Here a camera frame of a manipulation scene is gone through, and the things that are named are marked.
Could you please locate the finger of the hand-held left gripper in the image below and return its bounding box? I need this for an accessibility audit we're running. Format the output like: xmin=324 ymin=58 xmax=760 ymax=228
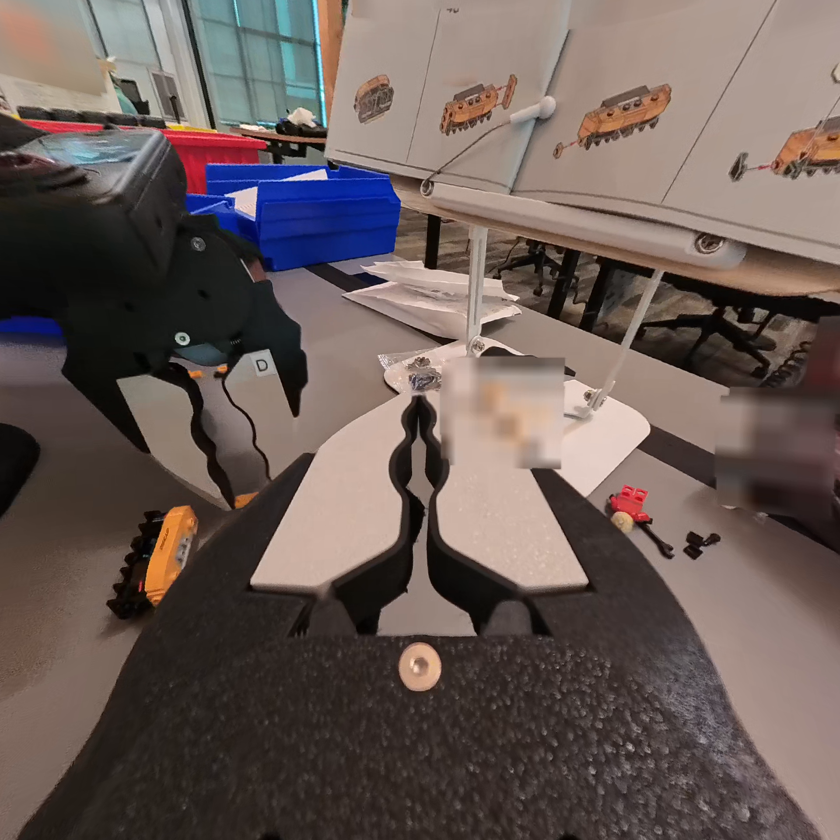
xmin=117 ymin=364 xmax=237 ymax=511
xmin=220 ymin=356 xmax=311 ymax=492

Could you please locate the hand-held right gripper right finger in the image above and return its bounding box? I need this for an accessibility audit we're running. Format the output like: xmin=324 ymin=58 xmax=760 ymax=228
xmin=419 ymin=394 xmax=590 ymax=597

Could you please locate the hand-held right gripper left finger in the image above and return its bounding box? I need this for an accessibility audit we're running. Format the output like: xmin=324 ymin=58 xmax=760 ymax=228
xmin=249 ymin=394 xmax=426 ymax=601

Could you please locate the orange grey lego assembly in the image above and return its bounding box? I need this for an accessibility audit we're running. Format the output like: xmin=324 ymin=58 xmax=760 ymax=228
xmin=106 ymin=504 xmax=200 ymax=621

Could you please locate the black lego wrench piece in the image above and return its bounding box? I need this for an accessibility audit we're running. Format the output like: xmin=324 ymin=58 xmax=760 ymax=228
xmin=631 ymin=515 xmax=676 ymax=560

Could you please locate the lego instruction booklet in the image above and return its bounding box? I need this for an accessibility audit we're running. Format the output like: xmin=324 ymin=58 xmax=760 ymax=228
xmin=325 ymin=0 xmax=840 ymax=263

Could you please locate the white book stand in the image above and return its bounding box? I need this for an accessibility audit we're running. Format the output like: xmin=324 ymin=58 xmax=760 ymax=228
xmin=382 ymin=95 xmax=840 ymax=500

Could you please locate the plastic bag of black parts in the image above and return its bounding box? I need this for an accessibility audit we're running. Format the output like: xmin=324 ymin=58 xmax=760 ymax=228
xmin=376 ymin=351 xmax=448 ymax=395

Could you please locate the red storage bin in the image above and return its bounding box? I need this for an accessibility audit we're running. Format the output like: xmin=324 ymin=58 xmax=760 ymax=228
xmin=20 ymin=118 xmax=268 ymax=193

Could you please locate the row of black chairs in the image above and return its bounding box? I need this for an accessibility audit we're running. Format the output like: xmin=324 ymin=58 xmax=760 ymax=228
xmin=16 ymin=105 xmax=165 ymax=129

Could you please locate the white paper bag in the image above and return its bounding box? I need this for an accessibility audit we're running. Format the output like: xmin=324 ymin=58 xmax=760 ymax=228
xmin=361 ymin=259 xmax=506 ymax=296
xmin=341 ymin=279 xmax=522 ymax=336

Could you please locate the background wooden table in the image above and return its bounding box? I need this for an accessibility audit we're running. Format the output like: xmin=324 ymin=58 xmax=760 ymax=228
xmin=230 ymin=105 xmax=329 ymax=165

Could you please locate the black office chair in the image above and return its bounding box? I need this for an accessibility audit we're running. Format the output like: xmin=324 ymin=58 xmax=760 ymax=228
xmin=640 ymin=289 xmax=778 ymax=382
xmin=495 ymin=238 xmax=581 ymax=299

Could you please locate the wooden pillar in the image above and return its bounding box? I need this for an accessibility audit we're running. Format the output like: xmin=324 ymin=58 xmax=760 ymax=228
xmin=317 ymin=0 xmax=345 ymax=122

